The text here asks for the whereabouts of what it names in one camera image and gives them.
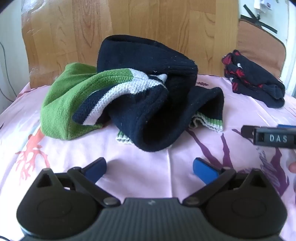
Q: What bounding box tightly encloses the white wall fixture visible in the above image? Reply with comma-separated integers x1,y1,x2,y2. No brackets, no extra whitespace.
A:
253,0,274,15

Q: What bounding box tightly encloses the wooden headboard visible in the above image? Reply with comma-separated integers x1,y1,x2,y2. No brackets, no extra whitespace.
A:
21,0,240,90

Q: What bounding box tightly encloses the black cable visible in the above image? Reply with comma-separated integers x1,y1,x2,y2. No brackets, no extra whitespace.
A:
0,41,17,102

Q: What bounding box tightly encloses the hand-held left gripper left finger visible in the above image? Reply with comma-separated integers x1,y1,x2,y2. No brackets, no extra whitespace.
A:
35,157,121,207

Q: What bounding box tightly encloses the navy green striped sweater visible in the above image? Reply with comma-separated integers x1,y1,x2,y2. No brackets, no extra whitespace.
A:
40,35,225,153

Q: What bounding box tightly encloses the pink printed bedsheet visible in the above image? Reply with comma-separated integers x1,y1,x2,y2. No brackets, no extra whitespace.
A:
0,74,296,241

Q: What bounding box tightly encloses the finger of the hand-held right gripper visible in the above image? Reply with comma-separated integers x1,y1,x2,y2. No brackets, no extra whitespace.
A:
240,124,296,149

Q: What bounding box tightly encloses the brown cushion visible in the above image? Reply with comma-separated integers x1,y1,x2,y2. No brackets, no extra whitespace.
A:
237,15,287,80

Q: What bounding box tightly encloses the navy red patterned garment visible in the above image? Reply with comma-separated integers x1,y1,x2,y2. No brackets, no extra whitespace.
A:
221,49,286,109

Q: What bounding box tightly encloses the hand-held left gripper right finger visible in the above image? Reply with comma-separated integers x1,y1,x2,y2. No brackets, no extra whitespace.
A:
183,158,266,207

